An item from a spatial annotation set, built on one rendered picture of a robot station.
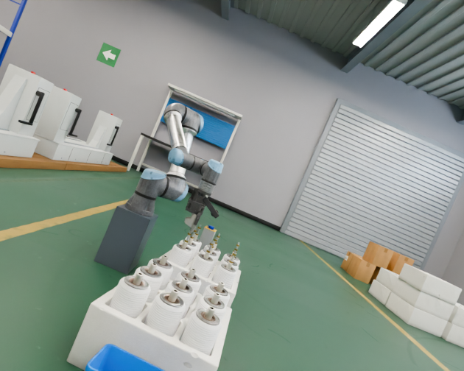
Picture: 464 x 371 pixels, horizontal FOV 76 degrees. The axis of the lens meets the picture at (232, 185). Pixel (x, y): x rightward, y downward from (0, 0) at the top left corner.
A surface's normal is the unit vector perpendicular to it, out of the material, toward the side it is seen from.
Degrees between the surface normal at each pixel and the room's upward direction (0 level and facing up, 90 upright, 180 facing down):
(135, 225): 90
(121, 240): 90
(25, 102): 90
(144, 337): 90
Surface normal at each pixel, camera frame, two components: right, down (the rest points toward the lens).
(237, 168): 0.01, 0.04
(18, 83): 0.12, -0.22
